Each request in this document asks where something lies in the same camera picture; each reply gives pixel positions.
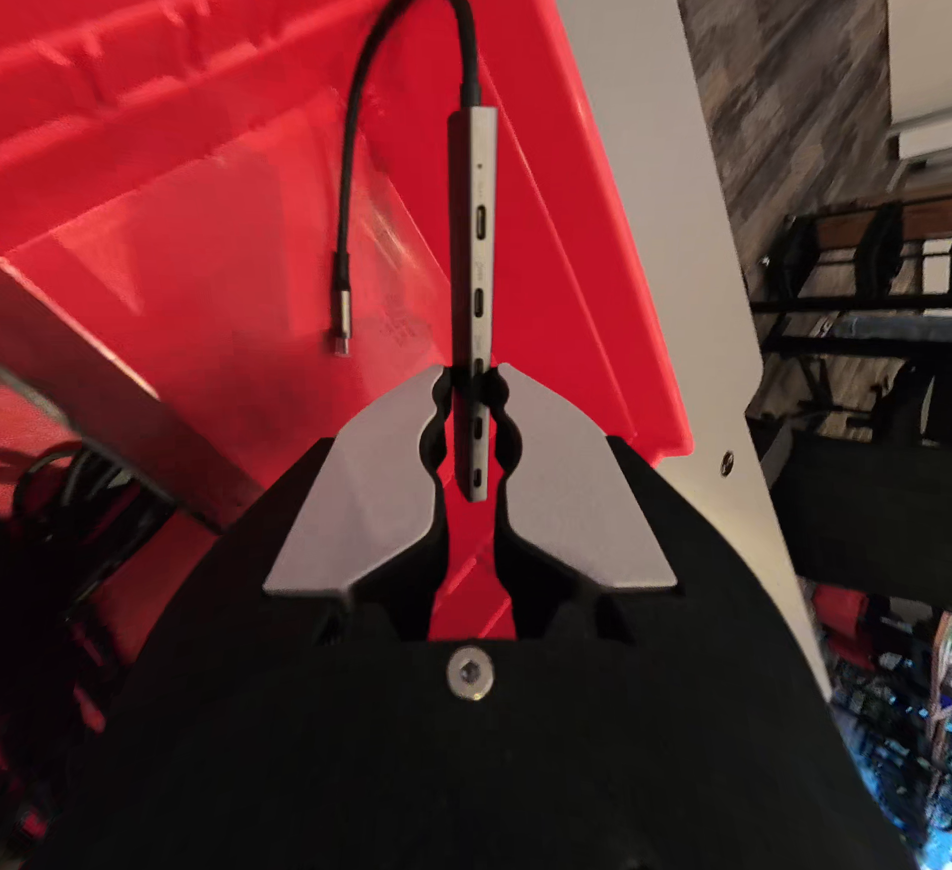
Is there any red bag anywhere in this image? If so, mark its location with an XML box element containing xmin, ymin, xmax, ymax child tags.
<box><xmin>811</xmin><ymin>583</ymin><xmax>882</xmax><ymax>670</ymax></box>

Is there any black metal rack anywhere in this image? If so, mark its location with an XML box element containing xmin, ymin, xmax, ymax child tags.
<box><xmin>747</xmin><ymin>196</ymin><xmax>952</xmax><ymax>439</ymax></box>

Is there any white cabinet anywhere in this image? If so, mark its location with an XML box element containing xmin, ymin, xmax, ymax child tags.
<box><xmin>881</xmin><ymin>0</ymin><xmax>952</xmax><ymax>164</ymax></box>

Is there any bundle of black cables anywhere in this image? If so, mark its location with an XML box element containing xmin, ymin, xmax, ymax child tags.
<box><xmin>0</xmin><ymin>438</ymin><xmax>176</xmax><ymax>663</ymax></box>

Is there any grey flat metal panel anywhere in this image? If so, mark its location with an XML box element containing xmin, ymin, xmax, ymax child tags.
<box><xmin>0</xmin><ymin>256</ymin><xmax>267</xmax><ymax>536</ymax></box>

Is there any black box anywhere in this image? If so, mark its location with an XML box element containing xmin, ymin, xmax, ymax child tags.
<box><xmin>770</xmin><ymin>431</ymin><xmax>952</xmax><ymax>607</ymax></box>

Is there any red plastic bin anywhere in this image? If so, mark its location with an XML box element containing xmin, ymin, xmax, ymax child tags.
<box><xmin>0</xmin><ymin>0</ymin><xmax>694</xmax><ymax>642</ymax></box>

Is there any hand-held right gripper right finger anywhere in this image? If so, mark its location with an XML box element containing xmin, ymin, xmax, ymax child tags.
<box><xmin>485</xmin><ymin>363</ymin><xmax>679</xmax><ymax>639</ymax></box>

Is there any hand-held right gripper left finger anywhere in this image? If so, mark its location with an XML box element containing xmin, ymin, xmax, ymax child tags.
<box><xmin>262</xmin><ymin>364</ymin><xmax>455</xmax><ymax>642</ymax></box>

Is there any grey usb hub with cable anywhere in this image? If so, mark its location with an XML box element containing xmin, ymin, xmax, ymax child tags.
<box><xmin>329</xmin><ymin>0</ymin><xmax>499</xmax><ymax>504</ymax></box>

